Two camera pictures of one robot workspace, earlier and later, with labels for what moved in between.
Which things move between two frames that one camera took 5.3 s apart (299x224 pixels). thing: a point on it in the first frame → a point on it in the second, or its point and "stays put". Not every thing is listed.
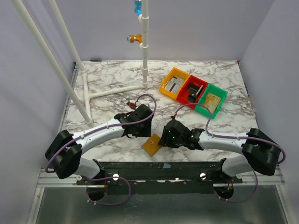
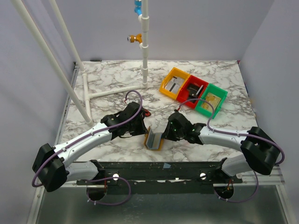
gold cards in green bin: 211,101 stays put
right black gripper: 165,134 → 168,132
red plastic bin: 192,91 stays put
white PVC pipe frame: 86,116 stays put
